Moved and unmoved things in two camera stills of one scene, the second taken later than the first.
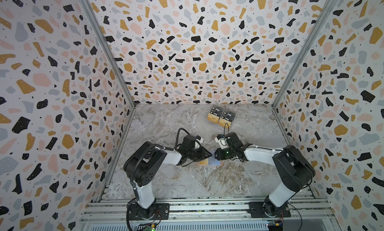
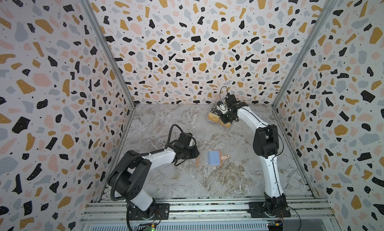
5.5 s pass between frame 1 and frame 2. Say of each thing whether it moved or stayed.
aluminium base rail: stayed
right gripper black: moved
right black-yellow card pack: stayed
